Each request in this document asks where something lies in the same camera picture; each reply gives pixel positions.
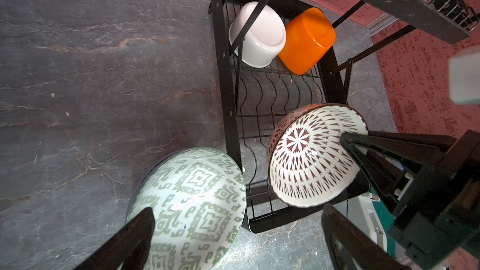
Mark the orange plastic bowl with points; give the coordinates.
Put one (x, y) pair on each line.
(309, 36)

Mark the white ceramic bowl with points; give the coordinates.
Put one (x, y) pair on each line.
(265, 39)

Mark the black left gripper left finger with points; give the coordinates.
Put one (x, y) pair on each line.
(128, 249)

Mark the black wire dish rack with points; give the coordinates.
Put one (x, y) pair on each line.
(255, 99)

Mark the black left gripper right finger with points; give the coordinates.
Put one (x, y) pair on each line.
(351, 249)

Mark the green sponge pad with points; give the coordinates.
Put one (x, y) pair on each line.
(386, 219)

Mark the red white sunburst bowl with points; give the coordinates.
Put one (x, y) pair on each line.
(307, 166)

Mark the green geometric pattern bowl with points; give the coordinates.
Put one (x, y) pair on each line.
(198, 199)

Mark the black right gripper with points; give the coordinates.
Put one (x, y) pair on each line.
(444, 213)

